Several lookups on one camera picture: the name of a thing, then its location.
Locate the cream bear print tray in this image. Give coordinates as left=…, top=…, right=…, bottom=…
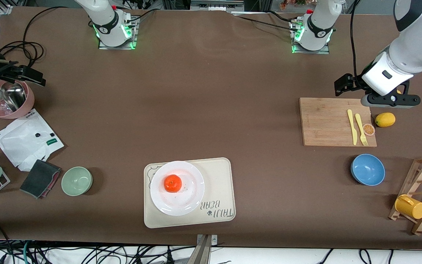
left=144, top=157, right=236, bottom=229

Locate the orange tangerine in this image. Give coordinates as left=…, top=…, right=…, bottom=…
left=164, top=174, right=182, bottom=193

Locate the white round plate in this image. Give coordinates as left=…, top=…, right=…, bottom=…
left=150, top=161, right=205, bottom=216

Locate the metal scoop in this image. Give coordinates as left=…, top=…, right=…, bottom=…
left=0, top=82, right=27, bottom=112

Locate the pink bowl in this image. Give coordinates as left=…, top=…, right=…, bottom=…
left=0, top=80, right=35, bottom=119

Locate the wooden cutting board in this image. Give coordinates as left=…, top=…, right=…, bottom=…
left=299, top=97, right=377, bottom=147

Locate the yellow plastic knife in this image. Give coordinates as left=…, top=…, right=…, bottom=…
left=347, top=109, right=358, bottom=146

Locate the yellow plastic fork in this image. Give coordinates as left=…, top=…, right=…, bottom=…
left=355, top=113, right=369, bottom=146

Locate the white plastic bag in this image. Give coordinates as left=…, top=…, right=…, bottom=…
left=0, top=109, right=65, bottom=172

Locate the blue bowl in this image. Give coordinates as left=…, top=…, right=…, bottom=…
left=351, top=154, right=386, bottom=186

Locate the dark grey folded cloth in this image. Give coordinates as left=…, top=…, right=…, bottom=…
left=20, top=159, right=62, bottom=199

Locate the pale green bowl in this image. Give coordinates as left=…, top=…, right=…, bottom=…
left=61, top=166, right=93, bottom=197

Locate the wooden mug rack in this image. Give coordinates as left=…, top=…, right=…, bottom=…
left=388, top=155, right=422, bottom=236

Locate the yellow mug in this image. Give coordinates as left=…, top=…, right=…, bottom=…
left=395, top=194, right=422, bottom=220

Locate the coiled black cable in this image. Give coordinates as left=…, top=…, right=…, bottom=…
left=0, top=5, right=81, bottom=78

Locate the black base power cable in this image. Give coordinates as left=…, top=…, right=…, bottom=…
left=233, top=14, right=300, bottom=31
left=125, top=8, right=156, bottom=24

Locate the green floor cable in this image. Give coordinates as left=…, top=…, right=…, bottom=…
left=22, top=241, right=33, bottom=264

